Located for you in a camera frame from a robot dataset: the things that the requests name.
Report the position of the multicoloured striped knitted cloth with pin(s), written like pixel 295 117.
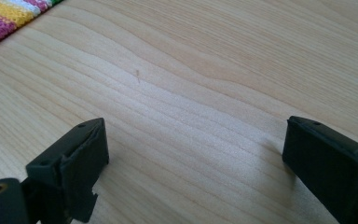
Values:
pixel 4 17

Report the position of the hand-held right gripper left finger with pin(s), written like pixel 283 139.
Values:
pixel 74 161

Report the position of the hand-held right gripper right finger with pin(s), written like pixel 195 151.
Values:
pixel 332 165

